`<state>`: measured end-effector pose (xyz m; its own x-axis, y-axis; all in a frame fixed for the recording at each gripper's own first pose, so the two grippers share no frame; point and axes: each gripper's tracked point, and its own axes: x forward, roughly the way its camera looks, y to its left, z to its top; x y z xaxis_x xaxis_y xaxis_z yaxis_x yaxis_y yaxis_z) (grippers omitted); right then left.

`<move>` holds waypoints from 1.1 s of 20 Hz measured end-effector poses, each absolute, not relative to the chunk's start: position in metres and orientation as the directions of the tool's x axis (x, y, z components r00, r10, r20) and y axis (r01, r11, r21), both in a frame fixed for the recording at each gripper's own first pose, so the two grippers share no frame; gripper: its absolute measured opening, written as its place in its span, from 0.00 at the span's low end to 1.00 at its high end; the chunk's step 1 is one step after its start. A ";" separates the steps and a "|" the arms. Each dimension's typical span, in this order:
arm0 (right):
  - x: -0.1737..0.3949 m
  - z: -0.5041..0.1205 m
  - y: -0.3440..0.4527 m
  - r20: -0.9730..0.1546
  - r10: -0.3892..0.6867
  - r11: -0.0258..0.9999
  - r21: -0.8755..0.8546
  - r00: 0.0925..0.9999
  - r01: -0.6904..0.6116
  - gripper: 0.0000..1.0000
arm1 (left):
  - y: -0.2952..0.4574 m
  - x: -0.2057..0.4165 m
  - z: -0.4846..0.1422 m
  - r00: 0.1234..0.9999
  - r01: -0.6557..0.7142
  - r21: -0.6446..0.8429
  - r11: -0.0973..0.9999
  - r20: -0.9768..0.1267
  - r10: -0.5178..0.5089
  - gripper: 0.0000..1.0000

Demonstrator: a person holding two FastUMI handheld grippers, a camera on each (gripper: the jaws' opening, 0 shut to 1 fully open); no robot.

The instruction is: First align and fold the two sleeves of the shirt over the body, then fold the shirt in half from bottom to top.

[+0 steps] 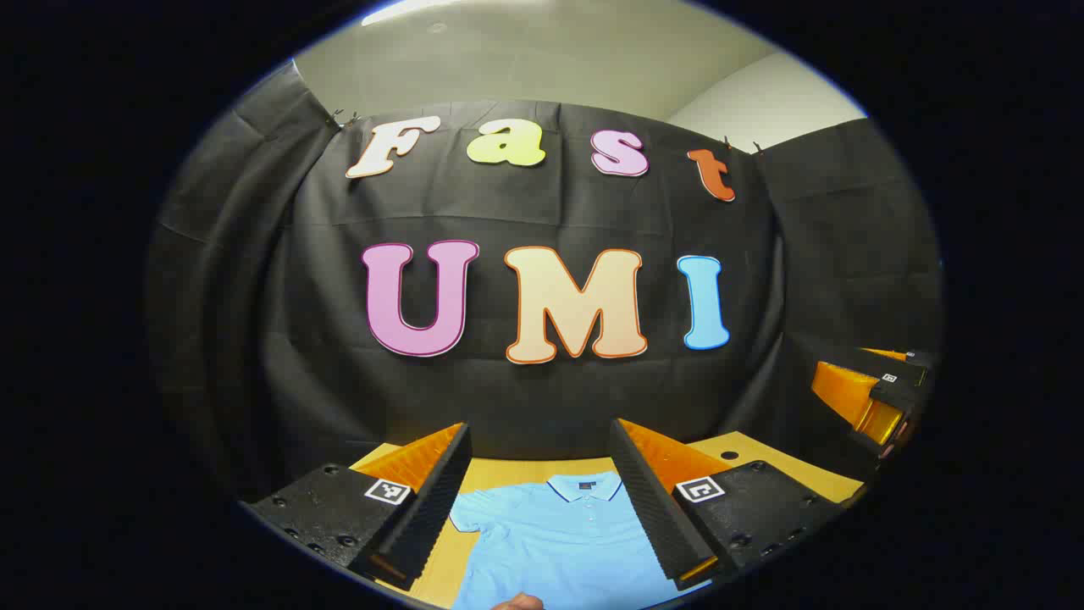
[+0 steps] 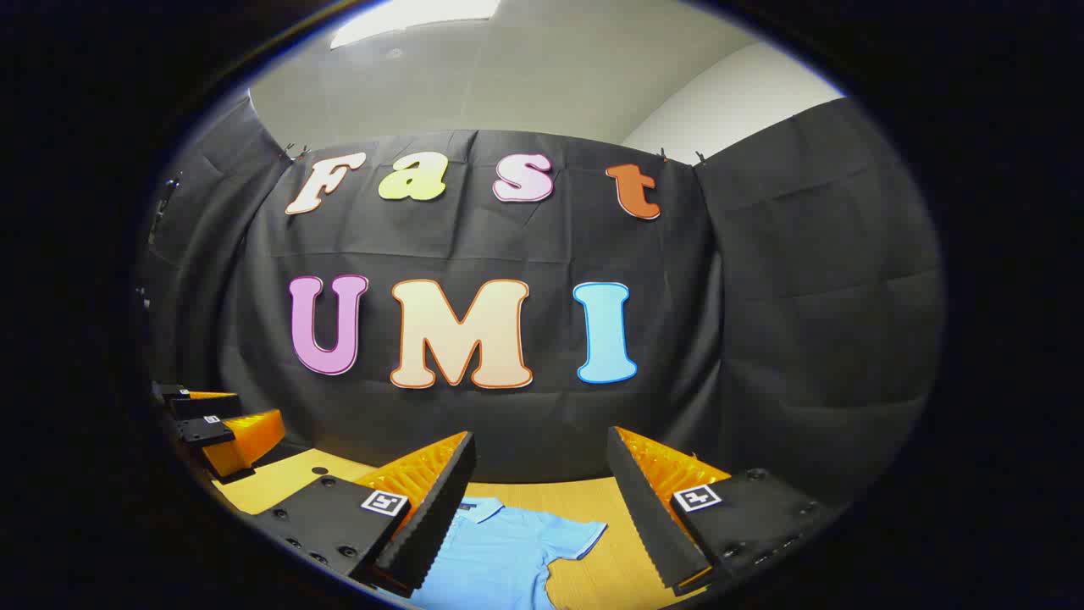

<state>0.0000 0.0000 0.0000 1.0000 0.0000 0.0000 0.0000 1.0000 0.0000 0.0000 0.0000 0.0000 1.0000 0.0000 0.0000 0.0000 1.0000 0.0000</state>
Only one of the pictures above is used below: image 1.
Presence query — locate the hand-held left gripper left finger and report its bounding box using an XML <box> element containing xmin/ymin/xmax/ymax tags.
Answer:
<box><xmin>241</xmin><ymin>421</ymin><xmax>473</xmax><ymax>592</ymax></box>

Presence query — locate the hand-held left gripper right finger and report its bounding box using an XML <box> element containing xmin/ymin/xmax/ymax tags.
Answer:
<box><xmin>608</xmin><ymin>418</ymin><xmax>848</xmax><ymax>591</ymax></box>

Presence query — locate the light blue T-shirt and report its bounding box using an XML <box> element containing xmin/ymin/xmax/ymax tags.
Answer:
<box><xmin>449</xmin><ymin>472</ymin><xmax>711</xmax><ymax>610</ymax></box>

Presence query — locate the black backdrop cloth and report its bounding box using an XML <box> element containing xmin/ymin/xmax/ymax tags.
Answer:
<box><xmin>144</xmin><ymin>64</ymin><xmax>945</xmax><ymax>501</ymax></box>

